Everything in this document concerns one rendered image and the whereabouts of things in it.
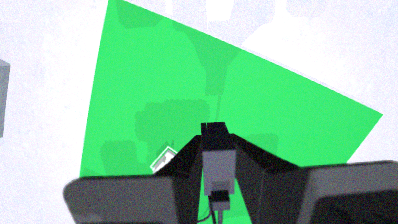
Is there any grey connector plug with thin cable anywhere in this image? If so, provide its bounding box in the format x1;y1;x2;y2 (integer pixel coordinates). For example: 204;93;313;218
197;122;237;224

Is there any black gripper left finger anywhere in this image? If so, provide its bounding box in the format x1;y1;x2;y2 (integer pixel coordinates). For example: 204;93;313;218
62;135;203;224

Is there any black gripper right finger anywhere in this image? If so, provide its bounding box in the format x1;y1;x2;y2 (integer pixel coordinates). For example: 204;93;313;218
229;133;398;224

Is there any green circuit board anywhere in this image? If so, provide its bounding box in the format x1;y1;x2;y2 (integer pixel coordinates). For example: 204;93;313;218
79;0;384;177

